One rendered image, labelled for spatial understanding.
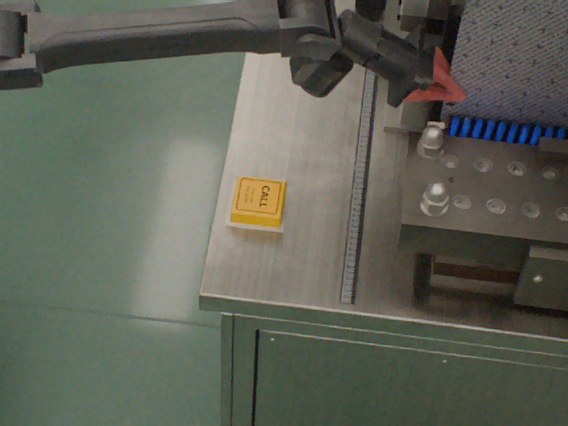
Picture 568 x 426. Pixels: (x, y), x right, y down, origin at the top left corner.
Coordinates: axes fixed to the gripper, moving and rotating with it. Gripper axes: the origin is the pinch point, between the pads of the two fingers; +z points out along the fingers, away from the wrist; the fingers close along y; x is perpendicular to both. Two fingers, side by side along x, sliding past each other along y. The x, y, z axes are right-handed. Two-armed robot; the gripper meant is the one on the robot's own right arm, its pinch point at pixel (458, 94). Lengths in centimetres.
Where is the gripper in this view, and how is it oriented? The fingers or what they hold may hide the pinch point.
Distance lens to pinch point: 172.7
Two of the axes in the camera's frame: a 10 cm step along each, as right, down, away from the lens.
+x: 5.2, -4.8, -7.1
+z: 8.4, 4.0, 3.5
